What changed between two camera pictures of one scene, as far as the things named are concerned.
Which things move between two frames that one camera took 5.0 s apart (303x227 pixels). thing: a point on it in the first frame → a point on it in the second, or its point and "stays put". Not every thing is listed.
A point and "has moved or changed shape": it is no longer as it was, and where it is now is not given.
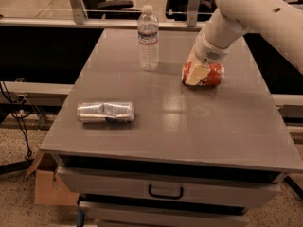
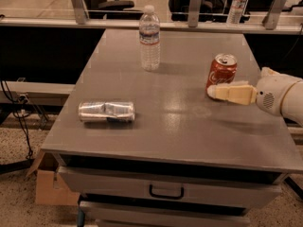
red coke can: [214, 78] has moved or changed shape
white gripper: [206, 51] → [272, 94]
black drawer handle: [171, 197] stays put
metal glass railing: [179, 8] stays put
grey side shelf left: [34, 94] stays put
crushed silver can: [108, 112] stays put
